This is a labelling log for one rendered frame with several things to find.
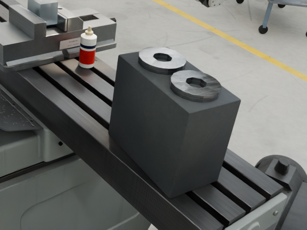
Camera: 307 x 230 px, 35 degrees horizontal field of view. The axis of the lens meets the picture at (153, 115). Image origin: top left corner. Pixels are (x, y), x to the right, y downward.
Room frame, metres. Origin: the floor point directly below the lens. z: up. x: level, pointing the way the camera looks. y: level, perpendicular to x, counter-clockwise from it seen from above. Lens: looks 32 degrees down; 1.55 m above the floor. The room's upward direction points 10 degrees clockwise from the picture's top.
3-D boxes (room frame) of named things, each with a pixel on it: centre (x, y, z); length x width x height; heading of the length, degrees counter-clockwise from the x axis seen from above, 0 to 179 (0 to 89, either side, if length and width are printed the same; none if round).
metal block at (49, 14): (1.15, 0.33, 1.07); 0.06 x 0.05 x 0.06; 48
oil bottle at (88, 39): (1.11, 0.20, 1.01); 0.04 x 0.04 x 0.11
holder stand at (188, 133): (0.78, -0.03, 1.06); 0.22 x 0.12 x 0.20; 41
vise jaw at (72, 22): (1.19, 0.29, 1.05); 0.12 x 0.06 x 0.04; 48
